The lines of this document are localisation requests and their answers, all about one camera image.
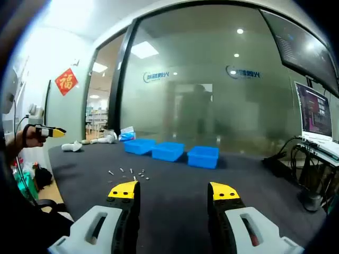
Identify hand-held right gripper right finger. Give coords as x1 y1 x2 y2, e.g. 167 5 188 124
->
207 181 305 254

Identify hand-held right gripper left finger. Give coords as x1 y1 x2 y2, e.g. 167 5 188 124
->
47 180 141 254

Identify screws nuts and washers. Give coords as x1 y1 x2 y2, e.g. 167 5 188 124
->
107 167 150 185

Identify blue plastic bin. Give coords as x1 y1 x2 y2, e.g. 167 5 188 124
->
186 146 220 169
151 141 185 162
123 138 157 156

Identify person's left hand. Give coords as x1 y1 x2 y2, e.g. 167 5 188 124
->
17 125 46 148

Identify white crumpled cloth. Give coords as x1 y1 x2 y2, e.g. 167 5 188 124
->
61 140 83 152

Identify grey white chest device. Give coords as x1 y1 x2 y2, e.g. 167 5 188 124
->
1 71 18 114

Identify black chair armrest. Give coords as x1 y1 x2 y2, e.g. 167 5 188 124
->
35 198 67 212

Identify black bag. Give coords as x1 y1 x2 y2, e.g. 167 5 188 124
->
34 166 53 190

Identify white bundled objects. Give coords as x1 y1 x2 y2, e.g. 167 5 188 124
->
90 134 119 145

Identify green plastic basket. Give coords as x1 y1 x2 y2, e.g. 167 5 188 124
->
15 161 38 199

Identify grey monitor stand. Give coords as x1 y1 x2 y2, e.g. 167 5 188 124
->
301 169 323 212

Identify person's black shirt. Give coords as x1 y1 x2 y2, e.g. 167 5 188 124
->
0 148 75 254

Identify blue white tissue pack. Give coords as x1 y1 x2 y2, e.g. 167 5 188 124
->
118 126 137 142

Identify open laptop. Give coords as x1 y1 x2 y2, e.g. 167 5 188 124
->
294 81 339 161

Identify black door handle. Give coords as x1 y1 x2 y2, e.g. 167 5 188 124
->
44 79 51 126

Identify black wrist strap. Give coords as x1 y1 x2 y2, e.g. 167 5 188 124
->
22 123 35 139

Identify red diamond wall decoration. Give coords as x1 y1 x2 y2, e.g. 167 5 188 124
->
55 68 79 96

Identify black cable bundle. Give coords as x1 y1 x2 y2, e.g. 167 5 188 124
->
262 134 339 212

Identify large black wall monitor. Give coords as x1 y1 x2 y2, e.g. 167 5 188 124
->
261 9 339 97

